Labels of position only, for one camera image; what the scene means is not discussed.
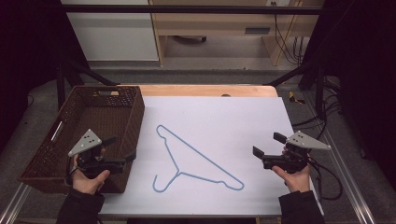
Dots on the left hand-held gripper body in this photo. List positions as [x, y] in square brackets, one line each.
[88, 143]

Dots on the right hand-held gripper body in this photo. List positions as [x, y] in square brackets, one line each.
[303, 142]

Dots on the person's right hand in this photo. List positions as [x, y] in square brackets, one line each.
[295, 180]

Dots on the person's left hand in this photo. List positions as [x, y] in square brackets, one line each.
[87, 183]

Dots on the brown woven basket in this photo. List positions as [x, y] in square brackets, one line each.
[93, 115]

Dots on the yellow and black tool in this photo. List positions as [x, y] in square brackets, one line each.
[294, 99]

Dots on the white table sheet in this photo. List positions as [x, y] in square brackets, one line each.
[224, 124]

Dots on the black stand leg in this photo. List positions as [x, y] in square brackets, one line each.
[299, 73]
[87, 73]

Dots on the wooden table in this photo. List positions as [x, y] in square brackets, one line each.
[193, 90]

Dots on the dark curtain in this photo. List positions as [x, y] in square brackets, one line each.
[364, 62]
[28, 46]

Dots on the white cabinet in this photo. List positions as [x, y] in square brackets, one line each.
[115, 37]

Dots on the light wooden desk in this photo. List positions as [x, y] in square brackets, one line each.
[218, 23]

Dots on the aluminium rail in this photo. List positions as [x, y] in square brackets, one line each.
[345, 161]
[14, 202]

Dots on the black horizontal frame bar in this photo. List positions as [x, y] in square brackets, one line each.
[186, 9]

